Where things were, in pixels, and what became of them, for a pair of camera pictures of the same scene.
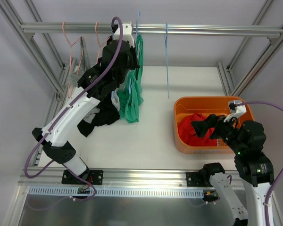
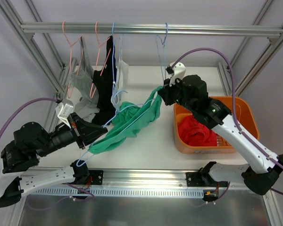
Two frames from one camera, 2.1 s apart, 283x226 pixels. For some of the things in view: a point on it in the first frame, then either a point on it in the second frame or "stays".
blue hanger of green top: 138,17 → 89,155
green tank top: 130,99 → 129,118
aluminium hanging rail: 150,28 stays
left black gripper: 134,59 → 78,131
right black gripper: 214,127 → 170,92
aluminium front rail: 118,177 stays
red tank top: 188,135 stays
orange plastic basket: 185,106 stays
